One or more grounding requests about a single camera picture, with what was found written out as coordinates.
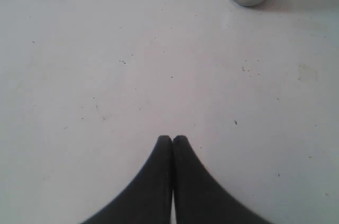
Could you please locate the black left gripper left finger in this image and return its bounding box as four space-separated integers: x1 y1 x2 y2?
84 136 173 224

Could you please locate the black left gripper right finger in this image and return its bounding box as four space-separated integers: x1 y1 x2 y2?
173 136 269 224

